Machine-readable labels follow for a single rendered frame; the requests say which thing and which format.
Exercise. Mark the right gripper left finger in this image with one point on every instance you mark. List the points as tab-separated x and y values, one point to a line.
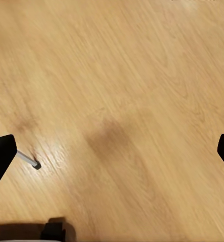
8	150

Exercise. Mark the camera tripod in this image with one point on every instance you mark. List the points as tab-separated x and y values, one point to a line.
24	157

